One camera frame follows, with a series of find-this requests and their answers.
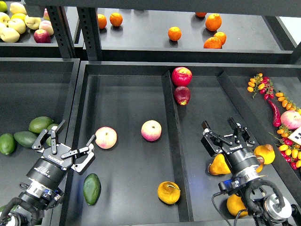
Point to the yellow apple front left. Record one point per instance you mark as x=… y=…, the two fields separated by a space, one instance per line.
x=9 y=35

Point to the pale pink peach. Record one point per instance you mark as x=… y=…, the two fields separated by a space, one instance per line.
x=47 y=26

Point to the yellow pear with stem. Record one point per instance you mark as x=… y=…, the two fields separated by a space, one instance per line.
x=168 y=192

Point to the yellow apple middle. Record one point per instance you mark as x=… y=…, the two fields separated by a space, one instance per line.
x=18 y=25

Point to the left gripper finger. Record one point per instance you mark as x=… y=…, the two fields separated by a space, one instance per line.
x=80 y=168
x=50 y=133

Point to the large orange right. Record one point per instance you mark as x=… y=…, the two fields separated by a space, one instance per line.
x=213 y=22

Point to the black divider right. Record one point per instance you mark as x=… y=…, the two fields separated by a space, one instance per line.
x=258 y=117

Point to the black divider left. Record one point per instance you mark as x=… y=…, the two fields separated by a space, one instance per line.
x=176 y=148

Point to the dark green avocado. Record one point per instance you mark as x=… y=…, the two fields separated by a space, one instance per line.
x=91 y=189

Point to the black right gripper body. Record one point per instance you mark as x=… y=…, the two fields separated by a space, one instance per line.
x=229 y=149

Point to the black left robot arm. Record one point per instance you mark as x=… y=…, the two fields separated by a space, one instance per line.
x=43 y=192

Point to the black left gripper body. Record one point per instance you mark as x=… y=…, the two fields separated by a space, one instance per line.
x=56 y=158

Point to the black tray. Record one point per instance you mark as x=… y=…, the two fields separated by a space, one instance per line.
x=124 y=96
x=29 y=88

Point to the bright red apple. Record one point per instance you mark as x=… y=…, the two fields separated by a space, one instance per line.
x=181 y=76

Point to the black shelf post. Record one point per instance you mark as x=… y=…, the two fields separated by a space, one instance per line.
x=88 y=21

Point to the pink apple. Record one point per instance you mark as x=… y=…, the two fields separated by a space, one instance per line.
x=151 y=130
x=106 y=137

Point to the cherry tomato bunch top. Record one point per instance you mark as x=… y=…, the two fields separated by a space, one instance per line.
x=262 y=85

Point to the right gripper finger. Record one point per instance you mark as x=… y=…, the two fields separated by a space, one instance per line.
x=240 y=134
x=213 y=142

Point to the pink apple left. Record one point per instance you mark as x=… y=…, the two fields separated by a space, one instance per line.
x=106 y=137

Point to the pink apple right bin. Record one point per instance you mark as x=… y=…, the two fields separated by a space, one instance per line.
x=291 y=119

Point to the yellow pear left of pile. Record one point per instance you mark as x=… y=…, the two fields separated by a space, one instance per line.
x=219 y=166

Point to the yellow apple with stem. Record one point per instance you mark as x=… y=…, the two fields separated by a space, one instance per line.
x=32 y=22

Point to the black centre tray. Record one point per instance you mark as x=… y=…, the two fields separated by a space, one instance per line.
x=124 y=96

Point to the cherry tomato bunch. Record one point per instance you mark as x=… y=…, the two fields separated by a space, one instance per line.
x=290 y=150
x=262 y=85

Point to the green avocado top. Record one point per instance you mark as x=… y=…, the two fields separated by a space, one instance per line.
x=39 y=123

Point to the green avocado far left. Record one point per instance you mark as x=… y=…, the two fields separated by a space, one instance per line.
x=7 y=144

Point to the white label card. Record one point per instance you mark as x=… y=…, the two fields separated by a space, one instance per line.
x=296 y=136

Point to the dark red apple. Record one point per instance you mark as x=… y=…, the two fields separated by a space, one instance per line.
x=182 y=95

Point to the dark avocado middle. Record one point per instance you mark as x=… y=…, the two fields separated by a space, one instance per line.
x=25 y=138

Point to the orange behind front right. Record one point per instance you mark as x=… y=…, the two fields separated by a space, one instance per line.
x=221 y=36

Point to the red chili pepper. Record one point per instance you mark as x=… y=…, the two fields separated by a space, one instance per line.
x=276 y=114

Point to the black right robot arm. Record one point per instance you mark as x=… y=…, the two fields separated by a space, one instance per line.
x=262 y=199

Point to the orange centre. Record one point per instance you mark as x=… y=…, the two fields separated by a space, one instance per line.
x=174 y=33

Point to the black divider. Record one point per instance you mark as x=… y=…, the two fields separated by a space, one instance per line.
x=258 y=117
x=176 y=148

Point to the black left tray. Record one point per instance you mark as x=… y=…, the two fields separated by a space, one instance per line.
x=29 y=88

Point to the pink apple centre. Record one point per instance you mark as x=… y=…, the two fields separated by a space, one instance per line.
x=151 y=130

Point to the cherry tomato bunch bottom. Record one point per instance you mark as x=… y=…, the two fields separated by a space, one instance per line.
x=290 y=150

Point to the yellow pear brown top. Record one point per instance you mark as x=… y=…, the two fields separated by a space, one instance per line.
x=267 y=152

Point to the yellow pear bottom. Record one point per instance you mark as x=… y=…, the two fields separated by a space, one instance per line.
x=234 y=204

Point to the red apple upper shelf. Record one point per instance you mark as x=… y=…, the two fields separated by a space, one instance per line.
x=42 y=36

